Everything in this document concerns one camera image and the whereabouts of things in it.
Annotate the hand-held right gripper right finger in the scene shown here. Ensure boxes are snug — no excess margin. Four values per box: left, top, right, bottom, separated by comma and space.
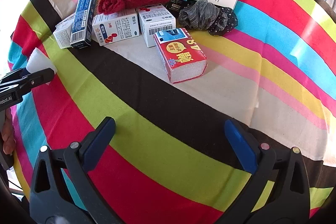
217, 119, 319, 224

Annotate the person's left hand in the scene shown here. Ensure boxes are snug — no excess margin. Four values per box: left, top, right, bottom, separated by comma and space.
2, 110, 15, 156

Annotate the white box with red figure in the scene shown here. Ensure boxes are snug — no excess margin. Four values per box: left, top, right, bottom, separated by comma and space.
92, 7, 141, 46

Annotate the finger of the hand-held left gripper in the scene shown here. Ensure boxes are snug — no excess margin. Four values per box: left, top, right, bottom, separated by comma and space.
0, 68, 55, 95
0, 68, 31, 86

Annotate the white box with barcode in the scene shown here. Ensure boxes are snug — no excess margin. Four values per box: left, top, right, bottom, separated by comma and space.
137, 3, 176, 47

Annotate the grey striped scrunchie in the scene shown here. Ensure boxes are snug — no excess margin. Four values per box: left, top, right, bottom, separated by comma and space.
178, 0, 220, 31

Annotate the black dotted scrunchie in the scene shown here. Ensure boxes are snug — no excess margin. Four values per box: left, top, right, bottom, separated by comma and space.
209, 7, 238, 36

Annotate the small white grey box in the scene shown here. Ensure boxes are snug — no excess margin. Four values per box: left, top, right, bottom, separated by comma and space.
53, 17, 92, 49

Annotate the white foam block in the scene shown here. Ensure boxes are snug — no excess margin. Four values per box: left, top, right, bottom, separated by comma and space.
26, 48, 58, 86

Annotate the tall blue box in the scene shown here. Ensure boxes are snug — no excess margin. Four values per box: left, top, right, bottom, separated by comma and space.
70, 0, 98, 50

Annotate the red wrapped sponge pack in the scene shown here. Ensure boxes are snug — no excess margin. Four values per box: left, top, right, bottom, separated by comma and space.
154, 28, 208, 84

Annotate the striped colourful tablecloth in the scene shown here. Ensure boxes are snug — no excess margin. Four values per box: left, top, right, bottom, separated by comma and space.
8, 0, 336, 224

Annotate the black box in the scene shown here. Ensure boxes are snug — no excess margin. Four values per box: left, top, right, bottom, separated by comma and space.
165, 0, 187, 18

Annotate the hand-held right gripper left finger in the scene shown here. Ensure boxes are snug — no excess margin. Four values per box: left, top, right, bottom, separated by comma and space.
29, 116, 122, 224

